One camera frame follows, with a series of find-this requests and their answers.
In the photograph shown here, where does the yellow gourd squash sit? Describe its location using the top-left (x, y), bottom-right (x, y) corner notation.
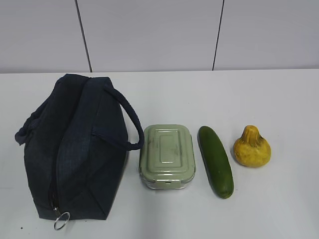
top-left (233, 125), bottom-right (271, 168)

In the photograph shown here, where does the navy blue lunch bag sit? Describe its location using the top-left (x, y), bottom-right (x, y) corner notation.
top-left (14, 74), bottom-right (144, 220)

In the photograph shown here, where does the silver zipper pull ring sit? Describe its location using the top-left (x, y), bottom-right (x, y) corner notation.
top-left (52, 207), bottom-right (70, 231)

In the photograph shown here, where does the green cucumber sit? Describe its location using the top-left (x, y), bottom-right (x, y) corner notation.
top-left (198, 126), bottom-right (234, 199)

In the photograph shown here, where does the green lidded lunch box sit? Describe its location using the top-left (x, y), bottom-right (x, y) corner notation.
top-left (139, 124), bottom-right (196, 190)

